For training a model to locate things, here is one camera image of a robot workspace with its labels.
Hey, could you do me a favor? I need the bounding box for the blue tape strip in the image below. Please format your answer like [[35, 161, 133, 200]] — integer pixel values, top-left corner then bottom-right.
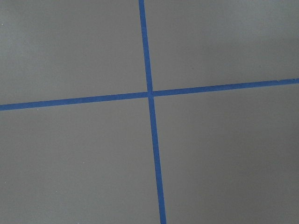
[[0, 78, 299, 111], [138, 0, 167, 224]]

